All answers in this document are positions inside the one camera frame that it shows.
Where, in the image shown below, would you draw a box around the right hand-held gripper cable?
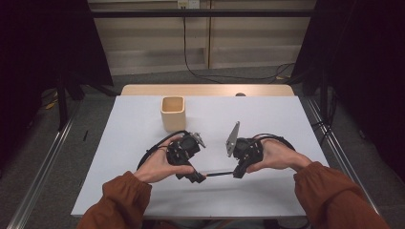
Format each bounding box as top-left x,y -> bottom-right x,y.
252,133 -> 296,152

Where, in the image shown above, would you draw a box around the black metal stand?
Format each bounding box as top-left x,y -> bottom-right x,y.
55,74 -> 70,132
319,61 -> 330,122

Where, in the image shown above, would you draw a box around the black curtain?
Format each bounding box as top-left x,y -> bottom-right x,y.
0,0 -> 115,166
290,0 -> 405,182

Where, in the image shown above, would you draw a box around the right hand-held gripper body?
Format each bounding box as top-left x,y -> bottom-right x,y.
225,121 -> 265,165

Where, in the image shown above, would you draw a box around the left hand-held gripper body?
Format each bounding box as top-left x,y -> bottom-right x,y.
166,132 -> 206,166

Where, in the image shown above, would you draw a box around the left hand-held gripper cable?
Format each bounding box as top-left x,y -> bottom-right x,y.
137,129 -> 190,171

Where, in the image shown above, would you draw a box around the hand-held gripper cable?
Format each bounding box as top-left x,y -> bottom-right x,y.
137,129 -> 190,171
252,133 -> 296,152

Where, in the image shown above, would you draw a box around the small wooden cup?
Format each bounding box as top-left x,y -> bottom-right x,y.
160,95 -> 186,133

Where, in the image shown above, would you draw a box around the black pen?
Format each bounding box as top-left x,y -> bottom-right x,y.
203,171 -> 235,177

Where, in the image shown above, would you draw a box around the person's left hand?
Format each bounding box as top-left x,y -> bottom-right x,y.
133,134 -> 196,184

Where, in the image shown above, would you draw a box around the black floor cables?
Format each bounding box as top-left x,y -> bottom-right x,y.
309,92 -> 339,148

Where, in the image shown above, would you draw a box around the white table mat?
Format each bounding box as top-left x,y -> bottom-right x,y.
71,94 -> 330,219

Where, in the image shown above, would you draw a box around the person's right hand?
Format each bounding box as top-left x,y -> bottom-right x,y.
246,138 -> 313,175

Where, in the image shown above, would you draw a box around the metal floor rail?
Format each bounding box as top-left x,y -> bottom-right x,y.
6,103 -> 82,229
305,96 -> 381,216

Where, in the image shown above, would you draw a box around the black wall cable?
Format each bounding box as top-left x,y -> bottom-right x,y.
181,6 -> 295,81

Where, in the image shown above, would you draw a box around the wooden table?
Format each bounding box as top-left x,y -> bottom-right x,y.
120,83 -> 295,97

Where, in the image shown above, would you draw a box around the white wall socket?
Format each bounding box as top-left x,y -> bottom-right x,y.
177,0 -> 201,10

